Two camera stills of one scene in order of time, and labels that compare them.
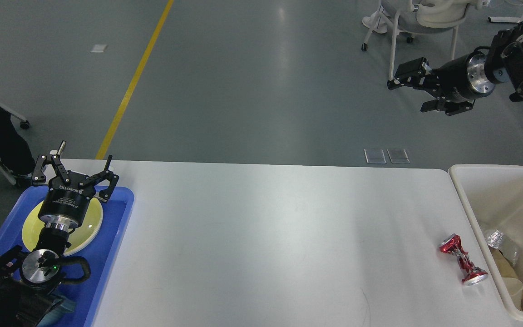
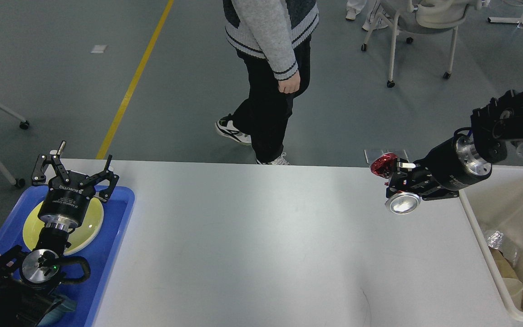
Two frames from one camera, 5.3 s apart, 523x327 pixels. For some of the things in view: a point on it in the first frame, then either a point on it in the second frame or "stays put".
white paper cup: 514,289 stays put
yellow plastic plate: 80,237 stays put
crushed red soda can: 451,244 to 401,202
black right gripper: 460,79 to 452,166
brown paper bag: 506,267 stays put
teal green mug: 53,317 stays put
